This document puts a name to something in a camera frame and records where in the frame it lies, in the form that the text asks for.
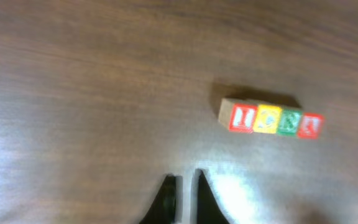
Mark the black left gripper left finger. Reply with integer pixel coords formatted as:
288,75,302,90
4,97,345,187
139,174,183,224

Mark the green R block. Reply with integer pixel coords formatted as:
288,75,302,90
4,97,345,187
277,109,303,136

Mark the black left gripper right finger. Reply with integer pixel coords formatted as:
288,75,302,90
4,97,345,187
190,169,229,224

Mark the red A block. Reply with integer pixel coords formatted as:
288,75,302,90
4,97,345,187
296,113,324,139

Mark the yellow C letter block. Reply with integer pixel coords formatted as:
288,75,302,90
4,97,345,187
253,103,283,134

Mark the red I letter block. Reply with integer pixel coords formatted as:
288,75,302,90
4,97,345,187
218,98,258,134

